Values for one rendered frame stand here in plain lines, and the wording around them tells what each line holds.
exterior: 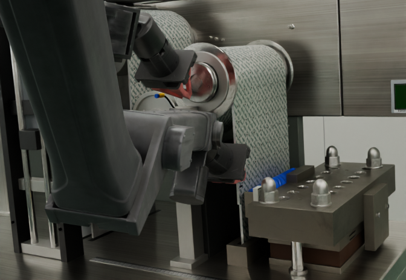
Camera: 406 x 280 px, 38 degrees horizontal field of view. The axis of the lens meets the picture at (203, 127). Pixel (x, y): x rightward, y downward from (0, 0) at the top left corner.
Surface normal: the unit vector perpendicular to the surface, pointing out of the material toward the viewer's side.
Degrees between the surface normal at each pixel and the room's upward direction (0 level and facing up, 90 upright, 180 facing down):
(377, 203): 90
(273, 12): 90
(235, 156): 60
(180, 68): 51
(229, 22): 90
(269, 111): 90
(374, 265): 0
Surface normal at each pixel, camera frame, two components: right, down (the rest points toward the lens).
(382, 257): -0.07, -0.99
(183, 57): -0.37, -0.51
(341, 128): -0.53, 0.15
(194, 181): -0.09, -0.28
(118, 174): 0.96, 0.07
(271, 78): 0.84, 0.02
